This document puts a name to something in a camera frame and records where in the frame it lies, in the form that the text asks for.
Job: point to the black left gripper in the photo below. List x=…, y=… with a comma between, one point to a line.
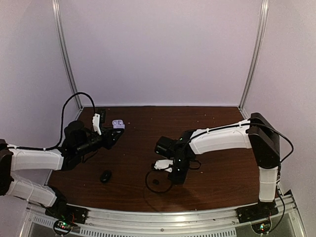
x=106, y=134

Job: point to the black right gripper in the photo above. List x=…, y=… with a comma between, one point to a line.
x=180, y=178

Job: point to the lilac earbud charging case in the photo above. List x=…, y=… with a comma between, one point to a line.
x=118, y=124

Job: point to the black oval charging case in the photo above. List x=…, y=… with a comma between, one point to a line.
x=105, y=176

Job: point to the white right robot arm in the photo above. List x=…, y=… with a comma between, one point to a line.
x=255, y=133

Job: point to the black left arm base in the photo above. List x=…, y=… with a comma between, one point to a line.
x=64, y=212

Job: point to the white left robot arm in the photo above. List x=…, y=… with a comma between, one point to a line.
x=79, y=141

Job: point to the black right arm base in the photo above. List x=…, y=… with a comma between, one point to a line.
x=258, y=211

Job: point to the right circuit board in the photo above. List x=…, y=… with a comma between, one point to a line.
x=261, y=227

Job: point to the circuit board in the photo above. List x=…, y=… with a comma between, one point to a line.
x=261, y=227
x=62, y=228

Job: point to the left circuit board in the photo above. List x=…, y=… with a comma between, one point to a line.
x=62, y=228

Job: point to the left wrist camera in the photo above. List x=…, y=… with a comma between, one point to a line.
x=97, y=120

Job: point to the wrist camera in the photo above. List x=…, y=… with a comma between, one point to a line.
x=164, y=165
x=97, y=120

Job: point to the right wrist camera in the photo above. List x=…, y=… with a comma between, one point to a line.
x=164, y=165

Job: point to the left aluminium frame post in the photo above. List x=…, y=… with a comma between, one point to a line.
x=63, y=47

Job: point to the aluminium frame post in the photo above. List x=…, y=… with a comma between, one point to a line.
x=263, y=17
x=63, y=47

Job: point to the right aluminium frame post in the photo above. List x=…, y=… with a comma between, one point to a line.
x=263, y=17

